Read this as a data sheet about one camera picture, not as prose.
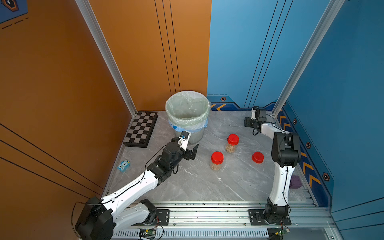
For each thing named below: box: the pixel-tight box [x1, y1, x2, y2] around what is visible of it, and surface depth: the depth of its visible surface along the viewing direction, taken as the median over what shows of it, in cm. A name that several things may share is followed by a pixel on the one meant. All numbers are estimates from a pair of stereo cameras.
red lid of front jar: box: [251, 151, 265, 164], surface depth 94 cm
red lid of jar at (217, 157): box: [211, 151, 224, 165], surface depth 84 cm
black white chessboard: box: [122, 111, 159, 148], surface depth 107 cm
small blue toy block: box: [117, 159, 131, 173], surface depth 91 cm
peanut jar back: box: [225, 143, 236, 154], surface depth 98 cm
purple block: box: [290, 175, 303, 189], surface depth 81 cm
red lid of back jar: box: [227, 134, 240, 146], surface depth 91 cm
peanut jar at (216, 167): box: [210, 161, 223, 172], surface depth 90 cm
